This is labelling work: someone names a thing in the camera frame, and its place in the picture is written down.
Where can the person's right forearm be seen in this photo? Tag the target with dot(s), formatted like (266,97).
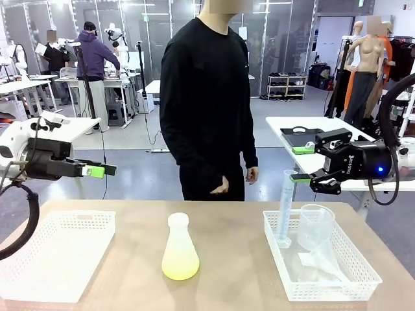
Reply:
(197,178)

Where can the person in black sweater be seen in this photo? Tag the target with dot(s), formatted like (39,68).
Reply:
(204,97)

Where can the black flat tray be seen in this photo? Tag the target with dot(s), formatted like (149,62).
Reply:
(301,139)

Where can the thin black stand pole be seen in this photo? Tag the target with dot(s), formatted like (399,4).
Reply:
(141,77)

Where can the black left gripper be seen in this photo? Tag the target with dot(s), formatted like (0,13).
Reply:
(48,158)

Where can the black tripod beside mannequins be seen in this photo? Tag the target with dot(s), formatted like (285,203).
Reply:
(340,74)

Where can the person's left forearm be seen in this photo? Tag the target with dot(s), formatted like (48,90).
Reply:
(251,152)

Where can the clear plastic measuring beaker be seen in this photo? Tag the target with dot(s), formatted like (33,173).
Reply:
(313,226)

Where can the beige bare mannequin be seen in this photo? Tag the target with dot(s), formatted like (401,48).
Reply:
(366,52)

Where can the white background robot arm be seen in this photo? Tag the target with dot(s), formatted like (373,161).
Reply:
(121,52)
(19,58)

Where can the translucent plastic funnel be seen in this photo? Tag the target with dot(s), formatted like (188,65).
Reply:
(324,262)

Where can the mannequin in orange clothes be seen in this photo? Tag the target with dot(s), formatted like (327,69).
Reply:
(387,48)

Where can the person's right hand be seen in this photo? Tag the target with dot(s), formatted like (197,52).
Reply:
(223,188)

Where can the white perforated plastic basket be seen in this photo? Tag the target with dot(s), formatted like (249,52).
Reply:
(58,259)
(356,285)

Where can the low grey plastic stool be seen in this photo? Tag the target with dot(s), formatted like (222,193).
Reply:
(115,115)

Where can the rack of black clothes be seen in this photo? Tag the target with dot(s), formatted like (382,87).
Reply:
(402,58)

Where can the translucent plastic conical flask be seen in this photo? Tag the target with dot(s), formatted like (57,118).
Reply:
(180,259)

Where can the white shoe shelf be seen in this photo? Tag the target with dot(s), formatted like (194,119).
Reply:
(287,85)

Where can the person in black vest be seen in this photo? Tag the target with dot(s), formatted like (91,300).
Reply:
(55,58)

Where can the person in purple hoodie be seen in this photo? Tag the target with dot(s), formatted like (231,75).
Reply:
(94,55)

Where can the white work table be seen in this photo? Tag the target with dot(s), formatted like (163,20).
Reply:
(81,124)

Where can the black bag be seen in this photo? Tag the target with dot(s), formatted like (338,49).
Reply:
(319,76)

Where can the clear plastic graduated cylinder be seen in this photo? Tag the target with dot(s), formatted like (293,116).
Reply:
(287,207)

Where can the black camera tripod pole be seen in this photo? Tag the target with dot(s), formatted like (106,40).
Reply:
(85,81)

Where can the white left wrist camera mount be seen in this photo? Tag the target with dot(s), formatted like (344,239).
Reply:
(53,120)

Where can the person's left hand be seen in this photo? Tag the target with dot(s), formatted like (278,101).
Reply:
(252,175)

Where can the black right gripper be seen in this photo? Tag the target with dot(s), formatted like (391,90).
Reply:
(363,160)

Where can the white mannequin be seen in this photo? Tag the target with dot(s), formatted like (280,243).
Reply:
(357,32)

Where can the white standing desk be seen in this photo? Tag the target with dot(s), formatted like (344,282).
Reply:
(154,85)

